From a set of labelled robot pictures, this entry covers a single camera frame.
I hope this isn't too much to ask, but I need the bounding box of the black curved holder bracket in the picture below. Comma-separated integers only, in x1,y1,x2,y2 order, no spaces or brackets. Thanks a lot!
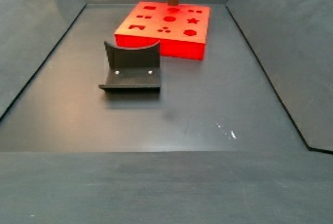
98,42,161,91

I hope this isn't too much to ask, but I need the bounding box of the red shape sorter block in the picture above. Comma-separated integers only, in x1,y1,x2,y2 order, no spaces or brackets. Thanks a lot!
114,1,211,60

